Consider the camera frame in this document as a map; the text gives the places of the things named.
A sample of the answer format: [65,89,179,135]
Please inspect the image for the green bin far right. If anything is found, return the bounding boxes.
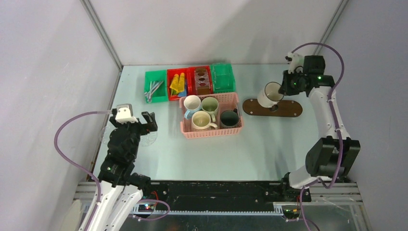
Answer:
[210,63,236,94]

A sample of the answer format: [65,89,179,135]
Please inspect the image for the pink perforated basket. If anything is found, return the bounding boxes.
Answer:
[179,92,244,139]

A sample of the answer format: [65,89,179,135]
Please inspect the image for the red bin with holder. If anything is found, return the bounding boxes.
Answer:
[187,65,213,95]

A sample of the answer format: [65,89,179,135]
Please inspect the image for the light green mug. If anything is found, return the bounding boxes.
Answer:
[201,97,219,123]

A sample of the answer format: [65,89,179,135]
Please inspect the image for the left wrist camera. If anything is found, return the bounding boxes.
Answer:
[112,103,139,124]

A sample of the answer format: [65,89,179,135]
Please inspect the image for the green bin with toothbrushes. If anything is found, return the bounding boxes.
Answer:
[144,70,168,103]

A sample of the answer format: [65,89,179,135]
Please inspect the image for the cream mug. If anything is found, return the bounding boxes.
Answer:
[191,111,218,131]

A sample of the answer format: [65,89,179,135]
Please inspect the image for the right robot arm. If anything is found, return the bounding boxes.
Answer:
[279,52,361,201]

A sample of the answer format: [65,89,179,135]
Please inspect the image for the white mug blue handle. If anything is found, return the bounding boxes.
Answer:
[183,95,202,119]

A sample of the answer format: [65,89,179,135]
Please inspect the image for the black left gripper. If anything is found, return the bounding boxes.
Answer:
[111,111,157,159]

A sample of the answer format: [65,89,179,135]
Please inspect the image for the clear textured oval tray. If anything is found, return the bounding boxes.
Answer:
[99,126,158,147]

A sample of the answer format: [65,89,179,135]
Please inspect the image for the brown wooden toothbrush holder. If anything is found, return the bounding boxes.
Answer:
[193,66,212,95]

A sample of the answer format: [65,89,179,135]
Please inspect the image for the brown wooden oval tray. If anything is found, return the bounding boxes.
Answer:
[242,99,303,117]

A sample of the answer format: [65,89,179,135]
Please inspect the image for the white mug dark rim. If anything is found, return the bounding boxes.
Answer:
[257,82,284,108]

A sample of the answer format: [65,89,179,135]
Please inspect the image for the red bin with toothpaste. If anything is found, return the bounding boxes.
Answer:
[167,68,188,101]

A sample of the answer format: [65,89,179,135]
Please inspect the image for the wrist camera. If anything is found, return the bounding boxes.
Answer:
[285,52,305,74]
[112,103,139,124]

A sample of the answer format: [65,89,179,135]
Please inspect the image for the black mug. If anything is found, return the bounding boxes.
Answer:
[220,108,240,128]

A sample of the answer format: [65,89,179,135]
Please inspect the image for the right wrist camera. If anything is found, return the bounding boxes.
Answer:
[285,52,305,74]

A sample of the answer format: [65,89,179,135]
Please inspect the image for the clear textured toothbrush holder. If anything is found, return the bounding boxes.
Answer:
[211,64,234,91]

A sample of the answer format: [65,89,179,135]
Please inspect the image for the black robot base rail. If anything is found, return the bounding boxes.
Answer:
[143,180,311,212]

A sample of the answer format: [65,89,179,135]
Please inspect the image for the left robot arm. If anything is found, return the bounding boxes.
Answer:
[79,109,158,231]

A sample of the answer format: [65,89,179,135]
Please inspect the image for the white toothbrush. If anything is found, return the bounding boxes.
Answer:
[144,81,164,103]

